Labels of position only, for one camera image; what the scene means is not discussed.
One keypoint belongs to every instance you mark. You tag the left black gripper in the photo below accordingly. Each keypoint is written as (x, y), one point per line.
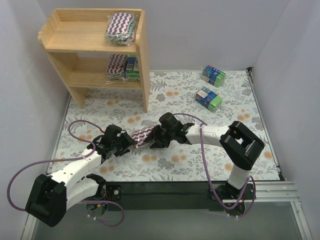
(122, 142)

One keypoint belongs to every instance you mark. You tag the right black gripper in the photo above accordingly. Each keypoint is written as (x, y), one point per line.
(158, 136)

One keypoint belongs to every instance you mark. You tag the pink wavy sponge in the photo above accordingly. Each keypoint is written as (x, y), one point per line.
(121, 29)
(141, 137)
(115, 70)

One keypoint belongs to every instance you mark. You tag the blue green sponge pack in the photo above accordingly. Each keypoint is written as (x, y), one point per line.
(132, 69)
(208, 99)
(213, 76)

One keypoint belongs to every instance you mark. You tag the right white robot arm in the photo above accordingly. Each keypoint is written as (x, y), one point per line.
(241, 145)

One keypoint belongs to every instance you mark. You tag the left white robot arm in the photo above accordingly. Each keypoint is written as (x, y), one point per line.
(52, 195)

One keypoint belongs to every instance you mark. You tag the wooden two-tier shelf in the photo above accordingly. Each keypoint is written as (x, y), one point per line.
(71, 31)

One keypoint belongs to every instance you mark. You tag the floral patterned table mat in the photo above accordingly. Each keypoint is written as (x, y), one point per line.
(173, 92)

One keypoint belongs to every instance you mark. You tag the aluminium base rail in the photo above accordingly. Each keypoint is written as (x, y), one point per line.
(276, 191)

